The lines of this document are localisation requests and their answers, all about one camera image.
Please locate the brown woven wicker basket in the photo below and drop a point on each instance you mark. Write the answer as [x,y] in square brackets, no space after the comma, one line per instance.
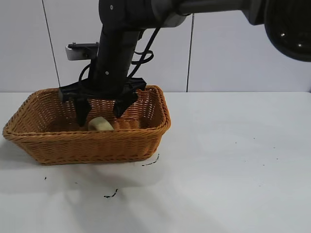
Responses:
[97,148]

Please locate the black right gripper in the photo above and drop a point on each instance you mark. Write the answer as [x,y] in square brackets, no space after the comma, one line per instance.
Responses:
[111,63]

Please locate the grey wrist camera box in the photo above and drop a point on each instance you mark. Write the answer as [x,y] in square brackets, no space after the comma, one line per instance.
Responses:
[77,52]

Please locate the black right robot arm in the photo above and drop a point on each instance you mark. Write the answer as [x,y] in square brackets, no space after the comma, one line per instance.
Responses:
[218,6]

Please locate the pale yellow egg yolk pastry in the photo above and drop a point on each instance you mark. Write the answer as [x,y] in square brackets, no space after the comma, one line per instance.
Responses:
[100,125]

